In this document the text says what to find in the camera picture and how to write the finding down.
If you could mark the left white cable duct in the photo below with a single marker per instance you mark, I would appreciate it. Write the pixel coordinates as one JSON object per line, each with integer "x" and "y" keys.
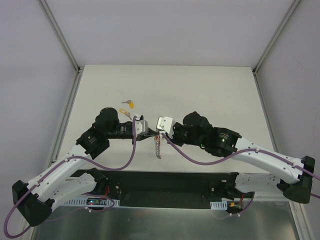
{"x": 89, "y": 201}

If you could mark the aluminium table rail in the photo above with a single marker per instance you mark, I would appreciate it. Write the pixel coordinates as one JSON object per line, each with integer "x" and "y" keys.
{"x": 58, "y": 140}
{"x": 265, "y": 112}

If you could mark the right white cable duct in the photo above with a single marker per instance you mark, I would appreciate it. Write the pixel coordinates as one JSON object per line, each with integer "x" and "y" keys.
{"x": 219, "y": 205}

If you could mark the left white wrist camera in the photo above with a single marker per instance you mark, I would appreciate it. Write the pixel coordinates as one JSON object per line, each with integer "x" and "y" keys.
{"x": 141, "y": 125}

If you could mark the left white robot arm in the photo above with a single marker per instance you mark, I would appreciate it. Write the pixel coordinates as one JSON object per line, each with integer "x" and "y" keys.
{"x": 40, "y": 196}

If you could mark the right aluminium frame post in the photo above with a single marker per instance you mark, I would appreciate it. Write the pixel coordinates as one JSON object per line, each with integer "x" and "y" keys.
{"x": 276, "y": 35}

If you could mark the white cable duct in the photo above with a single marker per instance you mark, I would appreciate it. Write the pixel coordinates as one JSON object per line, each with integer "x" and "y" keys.
{"x": 89, "y": 201}
{"x": 219, "y": 205}

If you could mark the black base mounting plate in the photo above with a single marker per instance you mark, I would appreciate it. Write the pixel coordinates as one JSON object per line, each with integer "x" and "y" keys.
{"x": 173, "y": 190}

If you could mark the right aluminium table rail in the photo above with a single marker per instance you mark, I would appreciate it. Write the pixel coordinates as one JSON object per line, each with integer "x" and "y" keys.
{"x": 265, "y": 112}

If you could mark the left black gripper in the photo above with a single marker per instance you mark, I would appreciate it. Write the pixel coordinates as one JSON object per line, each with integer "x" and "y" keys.
{"x": 140, "y": 136}

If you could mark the aluminium frame post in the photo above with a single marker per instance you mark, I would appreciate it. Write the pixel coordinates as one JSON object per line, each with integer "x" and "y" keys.
{"x": 59, "y": 34}
{"x": 276, "y": 35}

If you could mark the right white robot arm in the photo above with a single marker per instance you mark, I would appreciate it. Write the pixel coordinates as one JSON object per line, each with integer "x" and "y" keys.
{"x": 291, "y": 176}

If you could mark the red handled key organizer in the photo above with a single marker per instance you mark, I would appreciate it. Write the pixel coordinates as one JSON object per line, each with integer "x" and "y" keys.
{"x": 157, "y": 142}

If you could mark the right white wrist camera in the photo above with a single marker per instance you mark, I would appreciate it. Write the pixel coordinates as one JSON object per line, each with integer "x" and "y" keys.
{"x": 165, "y": 125}

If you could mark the left aluminium table rail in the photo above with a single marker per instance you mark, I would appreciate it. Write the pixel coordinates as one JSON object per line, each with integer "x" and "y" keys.
{"x": 58, "y": 140}

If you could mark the key with solid yellow tag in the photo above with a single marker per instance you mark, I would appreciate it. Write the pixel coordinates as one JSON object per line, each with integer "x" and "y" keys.
{"x": 129, "y": 103}

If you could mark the left aluminium frame post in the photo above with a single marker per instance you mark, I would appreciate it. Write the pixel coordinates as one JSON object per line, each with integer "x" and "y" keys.
{"x": 59, "y": 34}

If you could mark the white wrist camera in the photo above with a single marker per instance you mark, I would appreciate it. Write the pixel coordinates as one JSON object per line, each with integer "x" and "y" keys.
{"x": 165, "y": 125}
{"x": 141, "y": 125}

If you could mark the key with yellow window tag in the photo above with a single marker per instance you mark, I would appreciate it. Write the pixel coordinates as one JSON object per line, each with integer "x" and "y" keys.
{"x": 126, "y": 113}

